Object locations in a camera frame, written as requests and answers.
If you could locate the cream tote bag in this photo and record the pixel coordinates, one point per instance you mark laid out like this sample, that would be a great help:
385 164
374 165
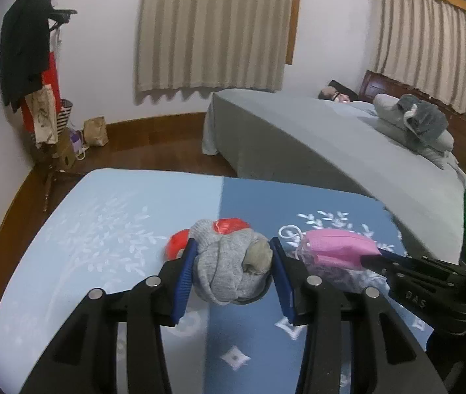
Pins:
42 115

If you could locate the black steamer hanger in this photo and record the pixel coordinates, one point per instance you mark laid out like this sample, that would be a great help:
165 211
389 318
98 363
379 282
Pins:
64 14

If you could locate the grey pillow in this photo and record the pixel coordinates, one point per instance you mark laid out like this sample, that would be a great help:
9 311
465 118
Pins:
384 115

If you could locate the grey bed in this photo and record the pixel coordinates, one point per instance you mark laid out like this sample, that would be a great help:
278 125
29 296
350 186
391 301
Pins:
298 139

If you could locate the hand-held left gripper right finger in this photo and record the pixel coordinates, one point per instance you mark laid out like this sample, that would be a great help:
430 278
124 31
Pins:
282 279

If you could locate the wooden window side trim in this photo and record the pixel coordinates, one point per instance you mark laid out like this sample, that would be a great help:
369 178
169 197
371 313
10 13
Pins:
293 16

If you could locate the black white striped bag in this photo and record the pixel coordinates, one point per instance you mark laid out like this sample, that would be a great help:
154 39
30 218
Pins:
65 115

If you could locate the wooden coat rack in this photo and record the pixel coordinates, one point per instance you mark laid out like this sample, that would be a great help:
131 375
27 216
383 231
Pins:
48 180

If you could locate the purple garment steamer base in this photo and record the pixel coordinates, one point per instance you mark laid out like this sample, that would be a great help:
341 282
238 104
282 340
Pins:
77 141

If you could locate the wooden headboard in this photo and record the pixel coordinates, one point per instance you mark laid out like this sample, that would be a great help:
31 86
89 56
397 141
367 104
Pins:
376 84

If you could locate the narrow beige striped curtain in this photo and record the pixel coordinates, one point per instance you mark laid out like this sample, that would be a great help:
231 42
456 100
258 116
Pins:
421 49

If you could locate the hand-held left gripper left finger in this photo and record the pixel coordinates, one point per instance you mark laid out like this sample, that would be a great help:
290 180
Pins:
183 283

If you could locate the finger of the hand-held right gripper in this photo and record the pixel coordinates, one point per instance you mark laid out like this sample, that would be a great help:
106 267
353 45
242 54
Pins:
421 262
421 295

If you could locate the cardboard box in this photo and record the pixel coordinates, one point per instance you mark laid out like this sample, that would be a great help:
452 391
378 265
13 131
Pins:
67 158

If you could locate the black jacket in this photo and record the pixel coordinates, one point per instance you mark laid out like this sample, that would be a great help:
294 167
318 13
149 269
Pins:
23 41

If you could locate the red plastic bag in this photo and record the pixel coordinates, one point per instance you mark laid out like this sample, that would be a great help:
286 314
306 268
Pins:
175 244

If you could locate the blue leaf print blanket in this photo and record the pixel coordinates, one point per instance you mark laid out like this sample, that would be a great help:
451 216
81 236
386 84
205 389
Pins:
114 213

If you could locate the grey sock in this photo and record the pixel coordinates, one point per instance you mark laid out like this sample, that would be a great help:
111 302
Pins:
224 266

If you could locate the red garment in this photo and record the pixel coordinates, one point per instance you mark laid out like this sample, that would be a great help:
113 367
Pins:
48 74

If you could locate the grey towel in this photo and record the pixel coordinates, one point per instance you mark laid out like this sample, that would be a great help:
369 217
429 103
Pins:
425 121

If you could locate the wide beige striped curtain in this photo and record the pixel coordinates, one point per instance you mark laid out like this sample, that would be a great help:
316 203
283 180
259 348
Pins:
212 28

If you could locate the pink face mask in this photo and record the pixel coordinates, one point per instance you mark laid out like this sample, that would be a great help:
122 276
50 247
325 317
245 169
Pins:
335 246

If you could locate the brown paper bag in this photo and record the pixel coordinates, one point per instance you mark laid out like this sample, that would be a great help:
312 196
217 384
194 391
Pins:
95 131

